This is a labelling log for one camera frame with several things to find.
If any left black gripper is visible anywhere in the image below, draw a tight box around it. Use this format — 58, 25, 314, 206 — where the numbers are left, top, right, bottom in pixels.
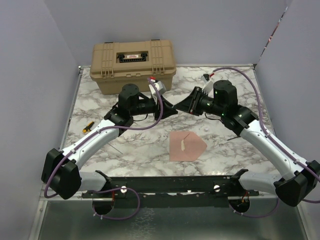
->
130, 94, 179, 122

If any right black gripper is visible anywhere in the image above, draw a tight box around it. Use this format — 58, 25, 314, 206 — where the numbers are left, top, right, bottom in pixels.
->
174, 86, 225, 117

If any pink paper envelope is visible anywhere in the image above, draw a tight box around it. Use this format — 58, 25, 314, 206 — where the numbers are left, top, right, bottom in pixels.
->
169, 131, 207, 162

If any tan paper letter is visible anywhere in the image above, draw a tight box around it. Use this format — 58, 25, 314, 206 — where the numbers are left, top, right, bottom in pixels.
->
180, 139, 185, 151

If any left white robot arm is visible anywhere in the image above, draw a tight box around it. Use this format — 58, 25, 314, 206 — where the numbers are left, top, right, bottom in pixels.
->
41, 79, 177, 200

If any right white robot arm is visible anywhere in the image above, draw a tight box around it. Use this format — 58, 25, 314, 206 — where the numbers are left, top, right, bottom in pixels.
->
174, 80, 320, 207

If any tan plastic toolbox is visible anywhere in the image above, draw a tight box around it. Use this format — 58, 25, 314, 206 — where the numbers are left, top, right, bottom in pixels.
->
89, 39, 177, 95

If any yellow black screwdriver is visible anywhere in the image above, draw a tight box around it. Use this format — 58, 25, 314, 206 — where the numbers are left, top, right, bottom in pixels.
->
82, 121, 95, 134

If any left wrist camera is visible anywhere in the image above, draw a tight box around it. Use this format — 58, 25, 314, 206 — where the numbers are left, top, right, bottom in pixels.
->
148, 79, 167, 102

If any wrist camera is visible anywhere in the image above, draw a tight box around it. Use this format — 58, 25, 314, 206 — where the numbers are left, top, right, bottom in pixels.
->
201, 72, 215, 95
148, 79, 167, 102

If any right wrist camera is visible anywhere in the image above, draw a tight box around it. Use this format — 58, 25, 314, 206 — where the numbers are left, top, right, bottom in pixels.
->
201, 72, 215, 95

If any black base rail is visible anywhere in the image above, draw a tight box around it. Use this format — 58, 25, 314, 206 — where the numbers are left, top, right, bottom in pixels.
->
81, 174, 259, 209

